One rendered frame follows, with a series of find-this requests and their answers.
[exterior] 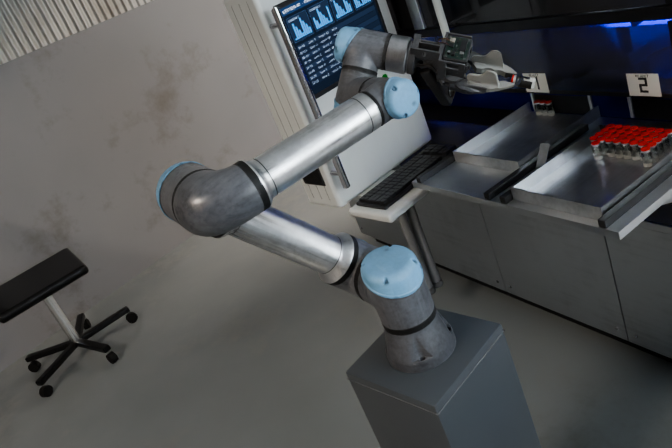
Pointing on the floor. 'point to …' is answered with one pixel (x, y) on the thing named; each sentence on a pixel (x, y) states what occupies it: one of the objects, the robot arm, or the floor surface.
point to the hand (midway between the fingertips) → (508, 80)
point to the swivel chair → (21, 291)
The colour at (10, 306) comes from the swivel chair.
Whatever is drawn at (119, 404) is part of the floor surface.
